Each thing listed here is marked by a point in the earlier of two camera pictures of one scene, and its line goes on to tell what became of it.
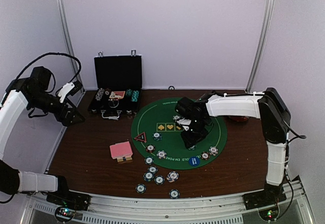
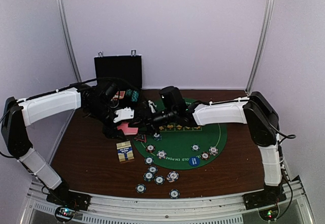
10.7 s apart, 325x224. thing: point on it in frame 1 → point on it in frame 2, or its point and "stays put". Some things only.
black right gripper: (192, 140) → (145, 117)
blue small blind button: (194, 161) stays put
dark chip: (161, 154) stays put
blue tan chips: (213, 150) stays put
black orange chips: (150, 148) stays put
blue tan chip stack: (172, 176) stays put
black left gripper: (65, 120) → (110, 132)
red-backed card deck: (122, 152) → (127, 130)
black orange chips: (205, 155) stays put
